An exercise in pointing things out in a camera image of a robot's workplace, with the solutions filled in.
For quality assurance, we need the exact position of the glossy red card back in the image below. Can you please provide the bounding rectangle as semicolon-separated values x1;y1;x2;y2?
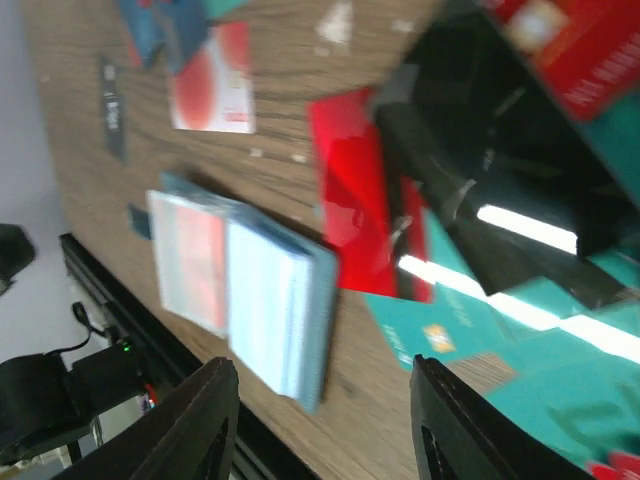
308;86;433;303

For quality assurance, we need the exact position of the black aluminium frame rail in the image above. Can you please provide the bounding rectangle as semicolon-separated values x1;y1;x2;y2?
60;234;317;479

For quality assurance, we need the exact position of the small black card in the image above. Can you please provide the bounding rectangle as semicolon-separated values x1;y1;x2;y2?
98;53;127;165

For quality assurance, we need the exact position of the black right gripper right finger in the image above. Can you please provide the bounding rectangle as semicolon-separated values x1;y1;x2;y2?
410;355;591;480

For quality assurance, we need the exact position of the red VIP card centre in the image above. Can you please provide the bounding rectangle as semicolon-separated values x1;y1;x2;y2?
481;1;639;121

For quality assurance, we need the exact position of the blue leather card holder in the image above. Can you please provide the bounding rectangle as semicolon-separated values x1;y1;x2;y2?
127;172;338;413

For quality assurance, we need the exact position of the large teal VIP card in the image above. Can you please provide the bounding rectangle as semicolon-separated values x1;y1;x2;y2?
365;209;639;466

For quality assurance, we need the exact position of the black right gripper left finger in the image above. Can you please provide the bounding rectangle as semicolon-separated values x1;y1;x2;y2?
56;357;239;479

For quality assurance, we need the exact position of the white red circle card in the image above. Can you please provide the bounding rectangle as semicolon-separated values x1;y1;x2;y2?
168;21;256;134

